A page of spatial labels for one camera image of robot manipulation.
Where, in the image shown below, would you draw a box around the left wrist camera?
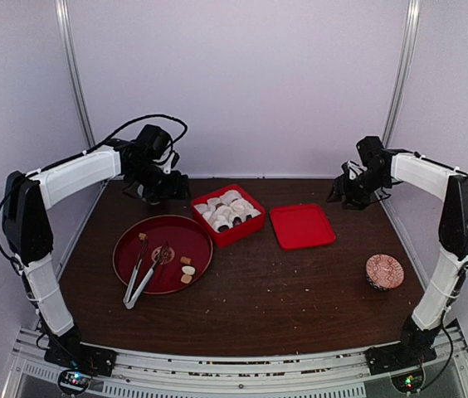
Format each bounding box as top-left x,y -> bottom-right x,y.
159,152 -> 180,175

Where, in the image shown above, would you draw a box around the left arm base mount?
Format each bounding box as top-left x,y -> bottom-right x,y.
44,345 -> 117,396

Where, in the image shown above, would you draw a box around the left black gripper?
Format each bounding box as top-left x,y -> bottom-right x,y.
128,160 -> 192,201

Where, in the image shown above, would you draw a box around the white oval chocolate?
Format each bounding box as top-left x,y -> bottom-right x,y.
182,265 -> 196,275
231,199 -> 247,213

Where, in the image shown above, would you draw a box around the aluminium front rail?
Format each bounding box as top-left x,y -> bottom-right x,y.
9,318 -> 468,398

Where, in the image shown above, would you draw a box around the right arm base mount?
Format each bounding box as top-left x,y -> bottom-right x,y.
364,343 -> 437,396

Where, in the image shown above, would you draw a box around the tan block chocolate lower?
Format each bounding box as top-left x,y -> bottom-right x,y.
181,274 -> 192,284

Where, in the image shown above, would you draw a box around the red tin lid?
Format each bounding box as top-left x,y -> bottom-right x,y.
270,204 -> 336,250

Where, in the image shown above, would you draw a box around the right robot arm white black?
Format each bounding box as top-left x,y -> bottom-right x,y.
327,136 -> 468,366

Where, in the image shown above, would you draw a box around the red patterned small dish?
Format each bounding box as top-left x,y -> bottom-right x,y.
365,254 -> 405,291

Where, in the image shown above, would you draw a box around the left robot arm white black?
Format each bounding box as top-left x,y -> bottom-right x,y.
0,124 -> 189,368

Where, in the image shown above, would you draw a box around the pale green ceramic bowl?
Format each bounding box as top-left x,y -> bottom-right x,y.
137,185 -> 161,206

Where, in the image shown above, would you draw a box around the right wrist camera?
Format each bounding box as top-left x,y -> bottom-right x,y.
341,160 -> 366,180

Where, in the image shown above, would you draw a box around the round red tray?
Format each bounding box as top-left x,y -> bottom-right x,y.
113,215 -> 213,295

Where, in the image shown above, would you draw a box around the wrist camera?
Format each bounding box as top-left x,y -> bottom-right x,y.
159,152 -> 180,175
341,160 -> 366,180

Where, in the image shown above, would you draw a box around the tan barrel chocolate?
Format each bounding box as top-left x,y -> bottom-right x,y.
181,256 -> 192,265

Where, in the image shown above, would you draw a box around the silver serving tongs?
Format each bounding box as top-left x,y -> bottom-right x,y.
123,241 -> 170,310

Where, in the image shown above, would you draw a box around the red square tin box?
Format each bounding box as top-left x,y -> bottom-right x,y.
191,184 -> 266,247

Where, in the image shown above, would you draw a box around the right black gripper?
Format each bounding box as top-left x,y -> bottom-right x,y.
326,167 -> 390,210

